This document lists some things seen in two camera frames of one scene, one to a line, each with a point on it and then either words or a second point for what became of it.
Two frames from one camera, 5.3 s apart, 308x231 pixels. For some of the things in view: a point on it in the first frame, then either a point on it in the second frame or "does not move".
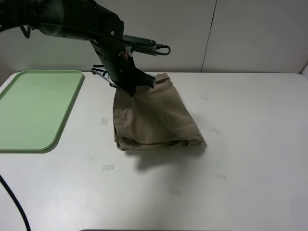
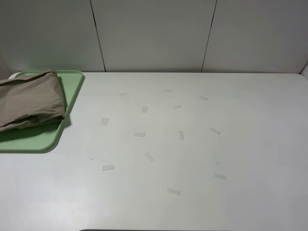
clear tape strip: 104,121 does not move
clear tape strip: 219,132 does not move
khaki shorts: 155,117 -> 32,98
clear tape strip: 108,167 does not move
